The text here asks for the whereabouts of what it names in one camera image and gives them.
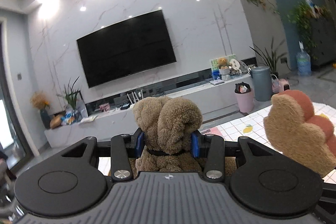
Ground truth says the brown plush scrunchie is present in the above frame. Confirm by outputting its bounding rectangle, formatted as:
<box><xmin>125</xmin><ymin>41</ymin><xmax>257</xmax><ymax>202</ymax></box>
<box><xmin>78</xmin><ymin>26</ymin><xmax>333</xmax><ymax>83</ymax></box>
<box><xmin>135</xmin><ymin>97</ymin><xmax>205</xmax><ymax>176</ymax></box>

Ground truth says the brown toast shaped sponge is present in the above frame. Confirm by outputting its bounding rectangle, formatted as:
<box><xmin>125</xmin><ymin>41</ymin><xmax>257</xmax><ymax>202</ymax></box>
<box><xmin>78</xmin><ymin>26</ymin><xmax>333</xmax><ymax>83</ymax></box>
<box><xmin>264</xmin><ymin>90</ymin><xmax>335</xmax><ymax>177</ymax></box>

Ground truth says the checkered lemon tablecloth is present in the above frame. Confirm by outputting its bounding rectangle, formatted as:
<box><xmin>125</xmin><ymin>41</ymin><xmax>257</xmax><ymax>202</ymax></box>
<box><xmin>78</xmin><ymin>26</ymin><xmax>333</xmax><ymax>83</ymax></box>
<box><xmin>97</xmin><ymin>102</ymin><xmax>336</xmax><ymax>185</ymax></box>

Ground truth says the white marble tv console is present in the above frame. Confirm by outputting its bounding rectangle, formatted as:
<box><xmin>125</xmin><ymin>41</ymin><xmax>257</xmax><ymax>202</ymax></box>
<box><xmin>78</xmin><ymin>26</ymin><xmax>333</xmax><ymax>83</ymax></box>
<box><xmin>45</xmin><ymin>75</ymin><xmax>253</xmax><ymax>148</ymax></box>

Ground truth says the white wifi router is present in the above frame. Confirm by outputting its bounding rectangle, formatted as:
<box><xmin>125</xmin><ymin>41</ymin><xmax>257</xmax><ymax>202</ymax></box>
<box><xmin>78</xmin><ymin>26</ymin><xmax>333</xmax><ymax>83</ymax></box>
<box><xmin>126</xmin><ymin>90</ymin><xmax>143</xmax><ymax>108</ymax></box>

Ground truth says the pink waste bin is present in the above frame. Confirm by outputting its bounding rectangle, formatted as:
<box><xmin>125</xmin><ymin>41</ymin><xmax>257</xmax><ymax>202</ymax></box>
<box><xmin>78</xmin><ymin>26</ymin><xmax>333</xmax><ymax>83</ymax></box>
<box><xmin>235</xmin><ymin>90</ymin><xmax>255</xmax><ymax>113</ymax></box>

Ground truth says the green potted plant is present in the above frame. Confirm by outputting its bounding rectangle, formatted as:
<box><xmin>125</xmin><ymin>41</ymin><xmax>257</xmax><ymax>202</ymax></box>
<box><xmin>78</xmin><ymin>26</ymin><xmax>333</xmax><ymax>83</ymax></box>
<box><xmin>57</xmin><ymin>76</ymin><xmax>82</xmax><ymax>122</ymax></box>

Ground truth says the small teddy bear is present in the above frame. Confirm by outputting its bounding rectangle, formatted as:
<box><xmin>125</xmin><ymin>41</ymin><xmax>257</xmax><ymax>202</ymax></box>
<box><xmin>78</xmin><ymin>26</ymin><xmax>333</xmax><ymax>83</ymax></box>
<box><xmin>218</xmin><ymin>57</ymin><xmax>228</xmax><ymax>69</ymax></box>

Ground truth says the grey trash can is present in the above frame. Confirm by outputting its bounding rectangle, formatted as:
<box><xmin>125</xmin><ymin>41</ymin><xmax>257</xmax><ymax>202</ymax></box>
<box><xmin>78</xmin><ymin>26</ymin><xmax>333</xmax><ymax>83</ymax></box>
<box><xmin>250</xmin><ymin>66</ymin><xmax>273</xmax><ymax>102</ymax></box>

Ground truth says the pink small heater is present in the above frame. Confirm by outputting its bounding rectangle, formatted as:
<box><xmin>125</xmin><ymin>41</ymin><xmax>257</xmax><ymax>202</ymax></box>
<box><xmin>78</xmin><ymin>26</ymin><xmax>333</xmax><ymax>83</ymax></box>
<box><xmin>270</xmin><ymin>74</ymin><xmax>290</xmax><ymax>94</ymax></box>

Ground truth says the vase with yellow flowers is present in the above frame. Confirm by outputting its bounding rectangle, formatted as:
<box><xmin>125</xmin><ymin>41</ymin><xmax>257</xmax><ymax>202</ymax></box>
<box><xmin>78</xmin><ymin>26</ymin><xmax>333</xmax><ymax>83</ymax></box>
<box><xmin>30</xmin><ymin>92</ymin><xmax>51</xmax><ymax>129</ymax></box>

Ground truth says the tall leafy floor plant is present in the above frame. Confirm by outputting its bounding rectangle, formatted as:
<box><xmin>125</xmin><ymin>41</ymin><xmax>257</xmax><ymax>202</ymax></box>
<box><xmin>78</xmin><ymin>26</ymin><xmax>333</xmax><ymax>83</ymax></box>
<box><xmin>250</xmin><ymin>38</ymin><xmax>287</xmax><ymax>77</ymax></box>

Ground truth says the blue water jug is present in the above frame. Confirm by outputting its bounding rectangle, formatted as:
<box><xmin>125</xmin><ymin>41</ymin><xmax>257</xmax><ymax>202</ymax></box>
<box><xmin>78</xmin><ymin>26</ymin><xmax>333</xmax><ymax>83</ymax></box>
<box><xmin>296</xmin><ymin>42</ymin><xmax>311</xmax><ymax>76</ymax></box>

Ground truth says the black wall television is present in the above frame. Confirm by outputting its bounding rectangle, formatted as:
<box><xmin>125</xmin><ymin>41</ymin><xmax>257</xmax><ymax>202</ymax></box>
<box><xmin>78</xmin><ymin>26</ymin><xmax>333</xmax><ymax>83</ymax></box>
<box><xmin>77</xmin><ymin>10</ymin><xmax>176</xmax><ymax>88</ymax></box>

